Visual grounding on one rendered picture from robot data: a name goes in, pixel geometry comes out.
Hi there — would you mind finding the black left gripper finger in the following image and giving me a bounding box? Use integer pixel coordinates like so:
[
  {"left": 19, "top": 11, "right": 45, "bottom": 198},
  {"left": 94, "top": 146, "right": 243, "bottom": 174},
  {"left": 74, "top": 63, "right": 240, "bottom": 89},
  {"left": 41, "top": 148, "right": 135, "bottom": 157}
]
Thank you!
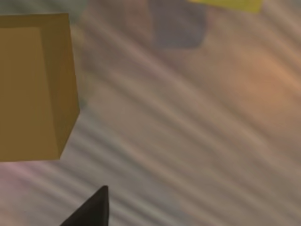
[{"left": 59, "top": 185, "right": 110, "bottom": 226}]

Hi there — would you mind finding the bright yellow block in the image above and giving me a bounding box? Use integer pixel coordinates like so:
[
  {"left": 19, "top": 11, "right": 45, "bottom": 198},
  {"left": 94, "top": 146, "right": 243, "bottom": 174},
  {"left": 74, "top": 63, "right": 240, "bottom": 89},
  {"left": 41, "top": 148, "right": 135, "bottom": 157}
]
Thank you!
[{"left": 188, "top": 0, "right": 262, "bottom": 13}]

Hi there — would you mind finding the brown cardboard box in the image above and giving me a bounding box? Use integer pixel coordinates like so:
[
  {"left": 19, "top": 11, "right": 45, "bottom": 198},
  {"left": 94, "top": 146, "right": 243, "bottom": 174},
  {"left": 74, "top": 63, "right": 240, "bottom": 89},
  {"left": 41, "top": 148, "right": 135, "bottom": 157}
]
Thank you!
[{"left": 0, "top": 13, "right": 80, "bottom": 162}]

